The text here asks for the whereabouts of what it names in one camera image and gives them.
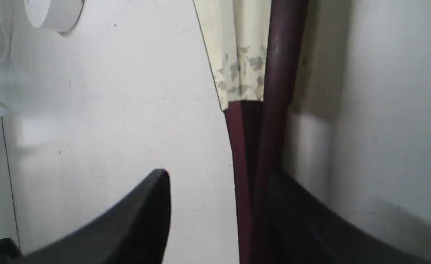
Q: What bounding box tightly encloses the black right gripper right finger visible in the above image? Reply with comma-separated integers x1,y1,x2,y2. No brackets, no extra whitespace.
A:
268,170,428,264

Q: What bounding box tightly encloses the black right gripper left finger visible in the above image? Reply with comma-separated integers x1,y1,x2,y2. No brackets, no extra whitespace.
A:
0,169,171,264

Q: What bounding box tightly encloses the cream paper folding fan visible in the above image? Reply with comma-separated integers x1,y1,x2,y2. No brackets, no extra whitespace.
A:
193,0,309,264

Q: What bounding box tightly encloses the white desk lamp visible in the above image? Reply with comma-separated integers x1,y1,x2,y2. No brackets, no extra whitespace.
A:
24,0,84,32

